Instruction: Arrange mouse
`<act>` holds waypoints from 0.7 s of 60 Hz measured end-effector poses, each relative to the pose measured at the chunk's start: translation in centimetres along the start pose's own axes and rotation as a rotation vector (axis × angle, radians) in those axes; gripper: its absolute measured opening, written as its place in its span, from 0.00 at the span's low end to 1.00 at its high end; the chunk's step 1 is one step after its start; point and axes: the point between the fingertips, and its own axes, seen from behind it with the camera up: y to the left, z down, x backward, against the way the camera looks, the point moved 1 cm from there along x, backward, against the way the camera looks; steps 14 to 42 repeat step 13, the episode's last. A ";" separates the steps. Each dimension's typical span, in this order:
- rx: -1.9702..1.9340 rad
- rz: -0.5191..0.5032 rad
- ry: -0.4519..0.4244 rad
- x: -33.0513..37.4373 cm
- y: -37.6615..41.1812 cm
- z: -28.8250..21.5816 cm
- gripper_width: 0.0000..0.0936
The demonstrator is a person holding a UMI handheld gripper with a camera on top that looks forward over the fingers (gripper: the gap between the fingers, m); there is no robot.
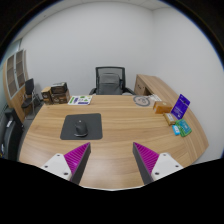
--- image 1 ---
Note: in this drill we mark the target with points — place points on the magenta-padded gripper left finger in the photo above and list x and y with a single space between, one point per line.
76 159

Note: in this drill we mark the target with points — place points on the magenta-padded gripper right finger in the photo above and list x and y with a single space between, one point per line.
148 159

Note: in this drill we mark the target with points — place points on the dark grey computer mouse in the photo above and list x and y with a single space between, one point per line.
81 128

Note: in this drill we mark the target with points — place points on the dark grey mouse pad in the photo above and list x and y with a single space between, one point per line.
95 128

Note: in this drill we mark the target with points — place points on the small blue box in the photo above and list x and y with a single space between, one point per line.
176 130

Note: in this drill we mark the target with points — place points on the green package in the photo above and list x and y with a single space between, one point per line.
184 128

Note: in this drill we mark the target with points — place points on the orange-brown cardboard box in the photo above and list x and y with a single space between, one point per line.
162 108

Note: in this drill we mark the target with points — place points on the white colourful printed leaflet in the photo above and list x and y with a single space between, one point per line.
80 100

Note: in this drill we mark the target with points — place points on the purple card package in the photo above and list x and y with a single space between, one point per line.
181 106

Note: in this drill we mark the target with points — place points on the stack of dark boxes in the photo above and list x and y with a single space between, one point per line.
59 95

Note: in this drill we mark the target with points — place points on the black padded armchair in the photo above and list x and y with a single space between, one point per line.
10 133

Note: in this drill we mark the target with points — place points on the wooden side desk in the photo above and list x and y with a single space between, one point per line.
153 85

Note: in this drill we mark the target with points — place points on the black mesh office chair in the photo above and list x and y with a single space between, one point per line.
109 82

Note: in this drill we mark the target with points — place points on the small black chair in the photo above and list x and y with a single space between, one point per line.
29 87

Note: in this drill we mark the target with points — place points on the wooden shelf unit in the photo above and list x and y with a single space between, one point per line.
14 80

